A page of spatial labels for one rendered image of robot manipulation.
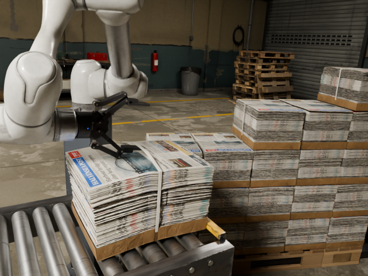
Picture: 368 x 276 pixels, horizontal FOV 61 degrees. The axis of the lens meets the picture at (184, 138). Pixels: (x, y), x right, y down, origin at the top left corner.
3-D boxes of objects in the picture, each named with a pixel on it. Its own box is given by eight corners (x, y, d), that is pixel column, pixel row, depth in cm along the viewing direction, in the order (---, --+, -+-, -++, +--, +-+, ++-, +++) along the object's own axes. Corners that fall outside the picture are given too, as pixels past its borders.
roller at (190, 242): (136, 198, 133) (146, 192, 135) (197, 265, 95) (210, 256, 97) (132, 189, 131) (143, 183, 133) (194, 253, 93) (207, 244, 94)
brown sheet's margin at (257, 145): (231, 131, 210) (231, 125, 209) (271, 131, 215) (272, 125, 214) (252, 149, 175) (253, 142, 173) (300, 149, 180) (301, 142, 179)
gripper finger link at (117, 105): (96, 122, 91) (93, 119, 91) (125, 98, 94) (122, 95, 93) (99, 126, 88) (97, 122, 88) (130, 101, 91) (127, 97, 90)
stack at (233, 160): (142, 243, 223) (144, 131, 200) (292, 234, 246) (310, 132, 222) (146, 283, 187) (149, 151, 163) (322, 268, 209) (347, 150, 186)
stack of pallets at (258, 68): (262, 97, 927) (268, 51, 890) (288, 102, 854) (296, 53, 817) (229, 99, 852) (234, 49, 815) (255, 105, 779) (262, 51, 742)
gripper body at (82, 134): (72, 107, 88) (104, 108, 93) (70, 136, 91) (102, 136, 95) (78, 112, 82) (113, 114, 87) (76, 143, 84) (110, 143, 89)
